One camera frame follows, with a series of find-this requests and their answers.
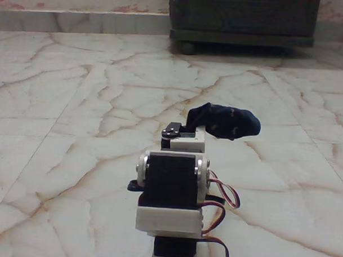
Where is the dark navy patterned sock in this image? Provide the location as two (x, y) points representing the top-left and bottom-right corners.
(186, 101), (263, 143)

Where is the dark round caster wheel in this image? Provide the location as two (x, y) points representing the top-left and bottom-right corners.
(178, 41), (196, 56)

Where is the dark wooden cabinet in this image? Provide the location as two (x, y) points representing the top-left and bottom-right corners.
(166, 0), (321, 50)

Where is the red white brown looped cable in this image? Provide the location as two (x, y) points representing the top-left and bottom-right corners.
(207, 169), (242, 211)

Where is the red brown black servo cable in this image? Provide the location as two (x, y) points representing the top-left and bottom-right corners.
(198, 193), (235, 257)

